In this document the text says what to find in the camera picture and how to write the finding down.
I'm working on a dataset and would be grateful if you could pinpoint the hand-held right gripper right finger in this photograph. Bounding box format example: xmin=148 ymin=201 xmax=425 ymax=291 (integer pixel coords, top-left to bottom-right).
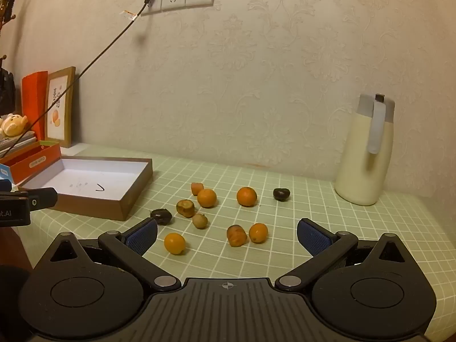
xmin=274 ymin=217 xmax=423 ymax=292

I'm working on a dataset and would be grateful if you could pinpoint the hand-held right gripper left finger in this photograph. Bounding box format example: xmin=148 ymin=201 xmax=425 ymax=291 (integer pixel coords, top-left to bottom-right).
xmin=34 ymin=217 xmax=182 ymax=292

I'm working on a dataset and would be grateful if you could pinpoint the small orange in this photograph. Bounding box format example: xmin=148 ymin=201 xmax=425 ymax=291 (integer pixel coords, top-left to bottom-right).
xmin=164 ymin=233 xmax=186 ymax=255
xmin=249 ymin=223 xmax=269 ymax=244
xmin=197 ymin=188 xmax=217 ymax=209
xmin=237 ymin=187 xmax=258 ymax=207

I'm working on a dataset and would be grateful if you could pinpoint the green-topped carrot piece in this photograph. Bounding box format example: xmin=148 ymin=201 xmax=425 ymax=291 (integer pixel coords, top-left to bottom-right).
xmin=176 ymin=199 xmax=196 ymax=219

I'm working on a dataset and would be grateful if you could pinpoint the brown cardboard tray box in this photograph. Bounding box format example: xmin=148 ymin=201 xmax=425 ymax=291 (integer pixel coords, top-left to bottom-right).
xmin=18 ymin=156 xmax=154 ymax=221

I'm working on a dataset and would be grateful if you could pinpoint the dark-topped carrot piece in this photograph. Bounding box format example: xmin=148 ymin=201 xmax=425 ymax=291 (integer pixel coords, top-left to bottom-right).
xmin=227 ymin=225 xmax=247 ymax=247

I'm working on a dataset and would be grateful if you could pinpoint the green checked tablecloth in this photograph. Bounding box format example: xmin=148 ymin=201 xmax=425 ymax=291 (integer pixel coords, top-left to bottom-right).
xmin=16 ymin=145 xmax=456 ymax=342

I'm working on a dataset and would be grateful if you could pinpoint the open orange gift box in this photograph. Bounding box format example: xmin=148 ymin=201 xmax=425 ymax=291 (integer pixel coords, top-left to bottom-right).
xmin=0 ymin=140 xmax=62 ymax=188

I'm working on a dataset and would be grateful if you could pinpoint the stack of books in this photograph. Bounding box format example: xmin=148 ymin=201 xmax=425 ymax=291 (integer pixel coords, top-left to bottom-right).
xmin=0 ymin=131 xmax=38 ymax=159

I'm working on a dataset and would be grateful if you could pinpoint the tan plush toy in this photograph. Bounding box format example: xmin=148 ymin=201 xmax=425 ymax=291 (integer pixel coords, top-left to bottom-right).
xmin=0 ymin=113 xmax=31 ymax=138

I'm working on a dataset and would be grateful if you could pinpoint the cream thermos jug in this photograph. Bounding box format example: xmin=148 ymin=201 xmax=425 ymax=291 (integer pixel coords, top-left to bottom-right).
xmin=334 ymin=93 xmax=396 ymax=206

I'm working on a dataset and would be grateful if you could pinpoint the red paper bag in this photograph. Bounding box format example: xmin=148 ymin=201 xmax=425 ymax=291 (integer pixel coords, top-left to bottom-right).
xmin=21 ymin=71 xmax=48 ymax=141

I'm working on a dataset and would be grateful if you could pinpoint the black hanging bag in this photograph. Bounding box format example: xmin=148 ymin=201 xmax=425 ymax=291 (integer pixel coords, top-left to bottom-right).
xmin=0 ymin=68 xmax=17 ymax=115

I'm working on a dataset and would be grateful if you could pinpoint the wooden picture frame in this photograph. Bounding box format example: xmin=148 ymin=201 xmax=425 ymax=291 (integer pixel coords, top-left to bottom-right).
xmin=44 ymin=66 xmax=76 ymax=148

